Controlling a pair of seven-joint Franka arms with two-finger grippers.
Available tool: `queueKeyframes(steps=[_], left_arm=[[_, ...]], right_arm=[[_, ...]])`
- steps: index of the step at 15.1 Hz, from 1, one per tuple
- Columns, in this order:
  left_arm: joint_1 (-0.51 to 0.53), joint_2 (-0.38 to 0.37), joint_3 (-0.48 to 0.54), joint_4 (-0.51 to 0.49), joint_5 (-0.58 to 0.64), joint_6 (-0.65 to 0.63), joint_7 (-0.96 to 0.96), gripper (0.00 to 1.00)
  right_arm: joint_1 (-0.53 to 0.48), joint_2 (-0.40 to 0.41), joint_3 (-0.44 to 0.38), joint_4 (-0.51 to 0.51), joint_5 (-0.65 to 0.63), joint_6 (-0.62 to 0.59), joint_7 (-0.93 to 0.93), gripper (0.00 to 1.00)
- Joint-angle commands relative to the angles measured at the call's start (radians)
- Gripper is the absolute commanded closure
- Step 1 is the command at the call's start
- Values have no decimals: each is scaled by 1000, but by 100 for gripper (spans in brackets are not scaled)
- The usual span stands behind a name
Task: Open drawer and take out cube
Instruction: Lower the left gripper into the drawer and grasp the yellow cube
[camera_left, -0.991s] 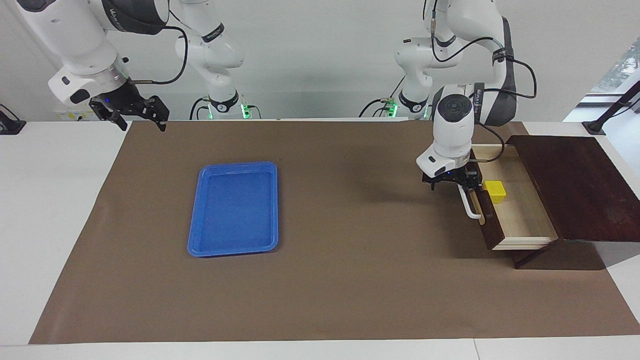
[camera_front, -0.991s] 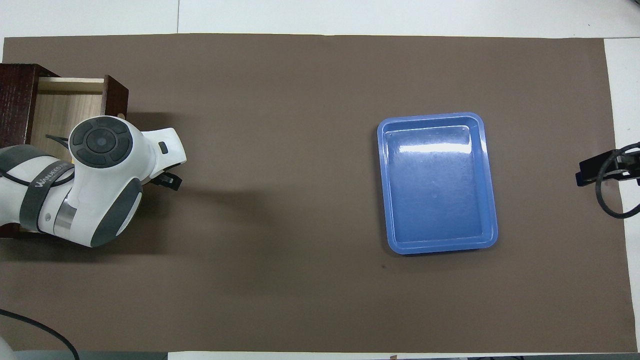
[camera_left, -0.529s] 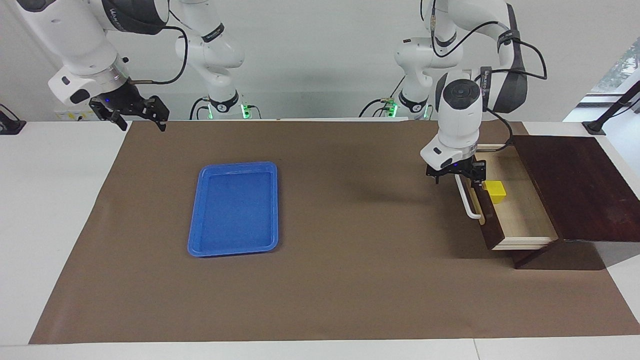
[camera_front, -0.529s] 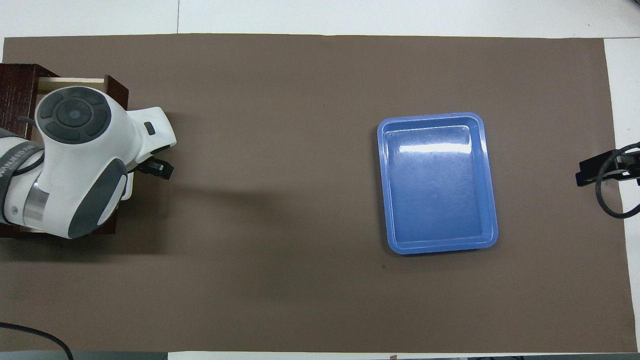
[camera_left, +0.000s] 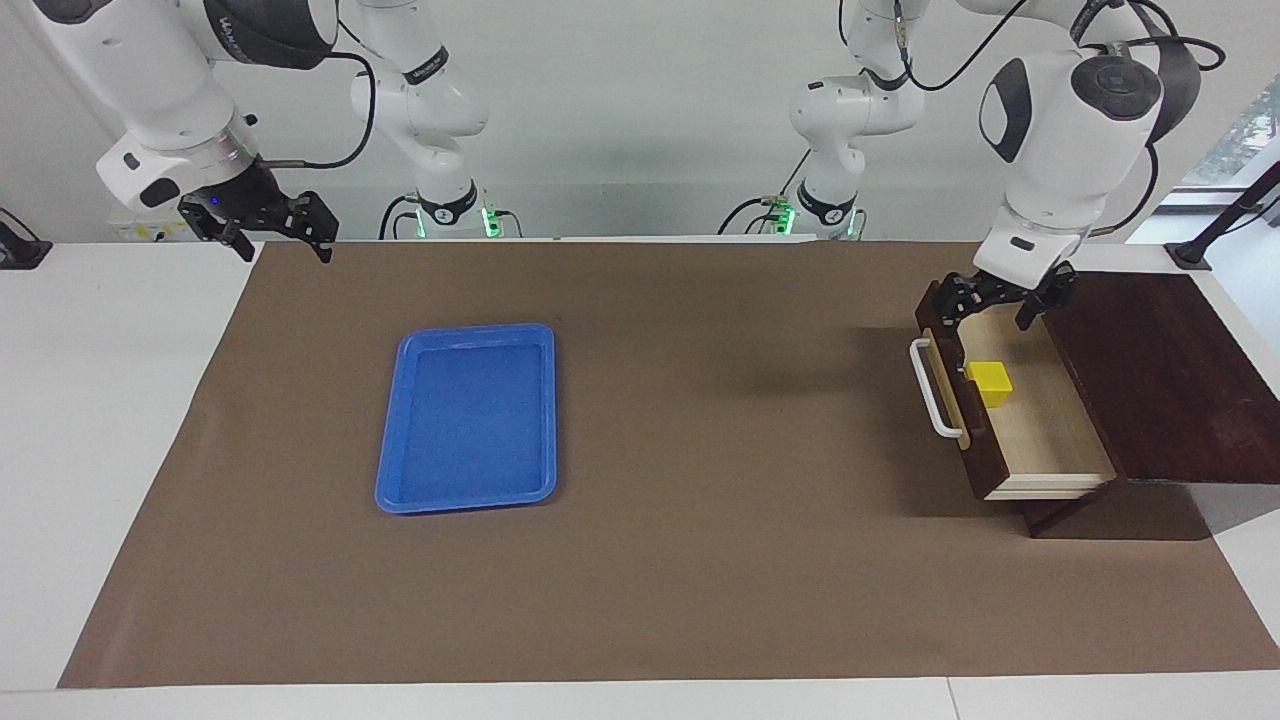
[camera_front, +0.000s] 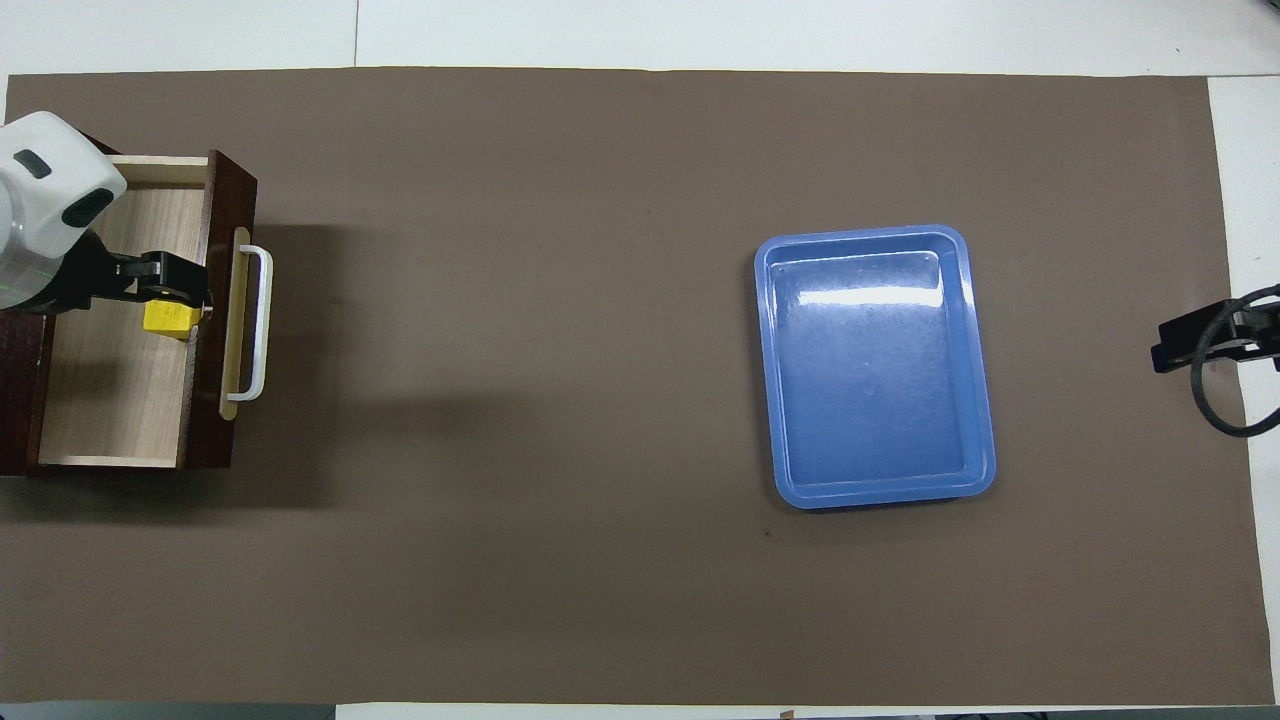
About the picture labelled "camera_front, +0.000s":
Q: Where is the dark wooden drawer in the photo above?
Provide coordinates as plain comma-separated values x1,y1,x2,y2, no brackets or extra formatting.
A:
38,150,259,472

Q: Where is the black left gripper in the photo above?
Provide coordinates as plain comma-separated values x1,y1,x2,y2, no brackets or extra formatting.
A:
30,232,215,324

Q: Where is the white drawer handle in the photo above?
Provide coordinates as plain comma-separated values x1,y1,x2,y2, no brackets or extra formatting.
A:
228,244,274,403

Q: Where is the blue plastic tray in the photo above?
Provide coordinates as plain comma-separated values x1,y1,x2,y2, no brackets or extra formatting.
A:
753,224,998,511

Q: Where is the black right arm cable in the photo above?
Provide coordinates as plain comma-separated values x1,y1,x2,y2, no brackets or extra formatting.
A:
1189,284,1280,439

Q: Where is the yellow cube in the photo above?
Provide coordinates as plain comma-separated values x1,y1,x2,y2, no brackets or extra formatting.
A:
143,298,202,343

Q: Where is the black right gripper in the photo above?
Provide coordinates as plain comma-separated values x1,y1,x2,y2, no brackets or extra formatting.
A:
1150,295,1280,374

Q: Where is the tan handle backplate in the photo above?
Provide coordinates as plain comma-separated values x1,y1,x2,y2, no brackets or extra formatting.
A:
218,226,253,419

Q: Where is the brown table mat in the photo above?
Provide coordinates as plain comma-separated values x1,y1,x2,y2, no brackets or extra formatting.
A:
0,65,1276,706

